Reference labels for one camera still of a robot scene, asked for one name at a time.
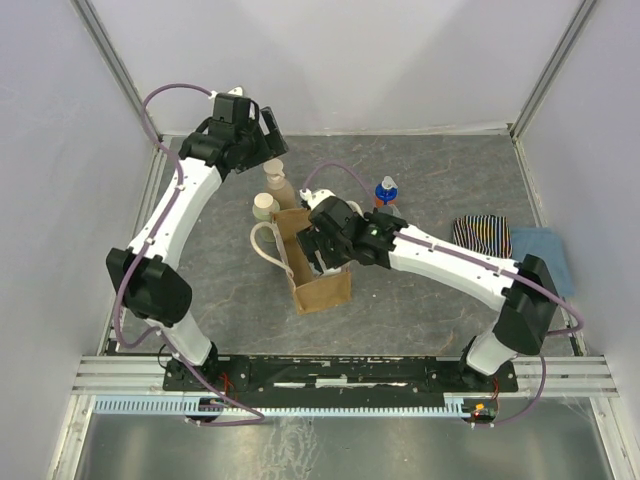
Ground white bottle grey cap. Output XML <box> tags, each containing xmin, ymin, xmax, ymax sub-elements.
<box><xmin>310</xmin><ymin>259</ymin><xmax>347</xmax><ymax>278</ymax></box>

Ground white pump dispenser bottle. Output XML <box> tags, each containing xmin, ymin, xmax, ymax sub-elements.
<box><xmin>263</xmin><ymin>158</ymin><xmax>296</xmax><ymax>210</ymax></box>

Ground brown canvas tote bag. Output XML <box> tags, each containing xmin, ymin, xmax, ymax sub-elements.
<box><xmin>249</xmin><ymin>208</ymin><xmax>352</xmax><ymax>315</ymax></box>

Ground orange bottle blue cap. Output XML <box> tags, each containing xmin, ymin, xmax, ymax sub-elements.
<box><xmin>374</xmin><ymin>176</ymin><xmax>399</xmax><ymax>208</ymax></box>

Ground clear bottle beige cap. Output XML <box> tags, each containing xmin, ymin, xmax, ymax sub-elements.
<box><xmin>252</xmin><ymin>192</ymin><xmax>280</xmax><ymax>224</ymax></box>

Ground clear bottle grey cap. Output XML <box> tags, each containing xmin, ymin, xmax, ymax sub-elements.
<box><xmin>379</xmin><ymin>204</ymin><xmax>402</xmax><ymax>218</ymax></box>

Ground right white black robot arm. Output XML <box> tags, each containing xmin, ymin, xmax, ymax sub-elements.
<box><xmin>296</xmin><ymin>189</ymin><xmax>558</xmax><ymax>391</ymax></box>

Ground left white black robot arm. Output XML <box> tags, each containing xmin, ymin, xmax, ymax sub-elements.
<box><xmin>106</xmin><ymin>93</ymin><xmax>288</xmax><ymax>390</ymax></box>

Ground striped folded cloth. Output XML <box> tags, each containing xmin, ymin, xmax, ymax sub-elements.
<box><xmin>452</xmin><ymin>215</ymin><xmax>513</xmax><ymax>259</ymax></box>

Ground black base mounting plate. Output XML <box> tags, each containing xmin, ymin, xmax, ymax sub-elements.
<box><xmin>162</xmin><ymin>352</ymin><xmax>517</xmax><ymax>407</ymax></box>

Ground blue folded cloth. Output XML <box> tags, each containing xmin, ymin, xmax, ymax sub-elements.
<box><xmin>510</xmin><ymin>227</ymin><xmax>575</xmax><ymax>298</ymax></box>

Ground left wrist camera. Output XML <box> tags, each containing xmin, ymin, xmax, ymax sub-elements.
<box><xmin>209</xmin><ymin>86</ymin><xmax>244</xmax><ymax>99</ymax></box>

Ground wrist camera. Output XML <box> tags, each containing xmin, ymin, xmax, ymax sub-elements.
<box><xmin>209</xmin><ymin>86</ymin><xmax>244</xmax><ymax>99</ymax></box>
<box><xmin>299</xmin><ymin>188</ymin><xmax>335</xmax><ymax>210</ymax></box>

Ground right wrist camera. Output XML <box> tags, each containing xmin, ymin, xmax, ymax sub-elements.
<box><xmin>299</xmin><ymin>188</ymin><xmax>335</xmax><ymax>210</ymax></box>

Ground left aluminium corner post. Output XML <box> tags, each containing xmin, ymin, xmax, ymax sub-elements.
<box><xmin>70</xmin><ymin>0</ymin><xmax>144</xmax><ymax>125</ymax></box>

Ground aluminium corner post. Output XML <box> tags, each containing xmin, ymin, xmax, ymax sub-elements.
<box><xmin>509</xmin><ymin>0</ymin><xmax>600</xmax><ymax>142</ymax></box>
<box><xmin>70</xmin><ymin>0</ymin><xmax>144</xmax><ymax>125</ymax></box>

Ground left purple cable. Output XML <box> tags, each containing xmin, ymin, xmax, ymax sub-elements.
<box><xmin>113</xmin><ymin>84</ymin><xmax>267</xmax><ymax>429</ymax></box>

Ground purple cable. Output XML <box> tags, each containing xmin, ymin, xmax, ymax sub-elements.
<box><xmin>305</xmin><ymin>161</ymin><xmax>585</xmax><ymax>427</ymax></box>
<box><xmin>113</xmin><ymin>84</ymin><xmax>267</xmax><ymax>429</ymax></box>

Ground right aluminium corner post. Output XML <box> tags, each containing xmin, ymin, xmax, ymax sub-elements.
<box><xmin>509</xmin><ymin>0</ymin><xmax>600</xmax><ymax>142</ymax></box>

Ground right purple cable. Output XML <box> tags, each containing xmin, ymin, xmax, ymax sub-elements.
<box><xmin>305</xmin><ymin>161</ymin><xmax>585</xmax><ymax>427</ymax></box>

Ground aluminium frame rail front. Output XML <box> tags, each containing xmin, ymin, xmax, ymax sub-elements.
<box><xmin>71</xmin><ymin>355</ymin><xmax>619</xmax><ymax>398</ymax></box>

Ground light blue cable duct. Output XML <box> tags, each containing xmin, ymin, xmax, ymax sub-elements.
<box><xmin>93</xmin><ymin>392</ymin><xmax>474</xmax><ymax>416</ymax></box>

